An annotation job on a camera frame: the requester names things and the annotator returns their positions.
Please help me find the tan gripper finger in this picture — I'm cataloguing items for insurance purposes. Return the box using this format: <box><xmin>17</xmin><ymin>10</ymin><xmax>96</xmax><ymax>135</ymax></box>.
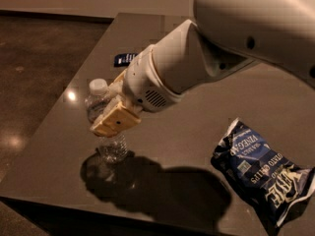
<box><xmin>91</xmin><ymin>99</ymin><xmax>141</xmax><ymax>138</ymax></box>
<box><xmin>109</xmin><ymin>70</ymin><xmax>126</xmax><ymax>97</ymax></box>

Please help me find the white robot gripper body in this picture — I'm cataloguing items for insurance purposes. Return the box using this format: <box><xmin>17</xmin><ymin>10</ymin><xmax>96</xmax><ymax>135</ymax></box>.
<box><xmin>123</xmin><ymin>44</ymin><xmax>183</xmax><ymax>112</ymax></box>

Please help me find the clear plastic water bottle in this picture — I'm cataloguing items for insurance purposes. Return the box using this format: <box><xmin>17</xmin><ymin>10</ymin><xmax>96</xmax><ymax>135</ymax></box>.
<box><xmin>85</xmin><ymin>79</ymin><xmax>128</xmax><ymax>163</ymax></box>

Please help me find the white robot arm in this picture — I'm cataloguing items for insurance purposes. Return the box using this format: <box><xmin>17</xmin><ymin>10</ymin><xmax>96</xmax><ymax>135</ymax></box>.
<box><xmin>91</xmin><ymin>0</ymin><xmax>315</xmax><ymax>137</ymax></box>

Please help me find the small blue snack wrapper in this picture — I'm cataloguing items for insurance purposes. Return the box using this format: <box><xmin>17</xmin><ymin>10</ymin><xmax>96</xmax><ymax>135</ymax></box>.
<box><xmin>114</xmin><ymin>53</ymin><xmax>137</xmax><ymax>67</ymax></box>

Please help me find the blue potato chips bag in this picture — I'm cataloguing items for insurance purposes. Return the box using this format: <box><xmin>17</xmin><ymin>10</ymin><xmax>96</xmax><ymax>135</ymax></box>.
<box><xmin>211</xmin><ymin>119</ymin><xmax>315</xmax><ymax>227</ymax></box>

